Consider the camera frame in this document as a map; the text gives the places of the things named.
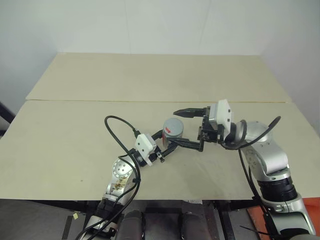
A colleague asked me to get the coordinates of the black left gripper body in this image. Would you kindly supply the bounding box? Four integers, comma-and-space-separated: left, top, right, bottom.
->
148, 147, 166, 164

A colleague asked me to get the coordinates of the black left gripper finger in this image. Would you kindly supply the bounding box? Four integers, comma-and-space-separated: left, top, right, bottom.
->
159, 141, 182, 160
150, 129, 165, 145

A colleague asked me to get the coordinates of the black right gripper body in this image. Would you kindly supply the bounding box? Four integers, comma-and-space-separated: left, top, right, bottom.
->
197, 105, 225, 144

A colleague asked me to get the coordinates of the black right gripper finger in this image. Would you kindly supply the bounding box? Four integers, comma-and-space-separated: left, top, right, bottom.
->
173, 106, 206, 119
169, 137, 205, 153

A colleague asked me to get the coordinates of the clear plastic container with lid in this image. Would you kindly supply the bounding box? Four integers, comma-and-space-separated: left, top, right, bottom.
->
161, 129, 177, 149

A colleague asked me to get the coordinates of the grey can with red label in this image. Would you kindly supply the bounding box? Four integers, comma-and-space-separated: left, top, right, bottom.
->
162, 117, 185, 139

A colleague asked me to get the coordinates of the dark rounded shape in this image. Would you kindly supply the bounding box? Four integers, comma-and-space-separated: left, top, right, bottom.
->
117, 210, 146, 240

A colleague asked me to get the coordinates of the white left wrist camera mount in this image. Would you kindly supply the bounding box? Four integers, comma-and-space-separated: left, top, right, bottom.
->
134, 133, 157, 167

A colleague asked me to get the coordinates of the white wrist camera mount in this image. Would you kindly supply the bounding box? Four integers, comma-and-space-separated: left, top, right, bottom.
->
208, 99, 234, 138
134, 133, 157, 167

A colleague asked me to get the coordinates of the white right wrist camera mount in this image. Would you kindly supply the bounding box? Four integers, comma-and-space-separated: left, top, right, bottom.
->
208, 99, 234, 138

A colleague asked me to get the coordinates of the black table frame bar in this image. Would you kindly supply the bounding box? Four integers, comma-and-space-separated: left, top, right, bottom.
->
66, 199, 254, 214

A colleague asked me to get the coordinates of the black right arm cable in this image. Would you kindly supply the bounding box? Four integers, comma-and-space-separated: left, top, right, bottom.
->
219, 115, 282, 240

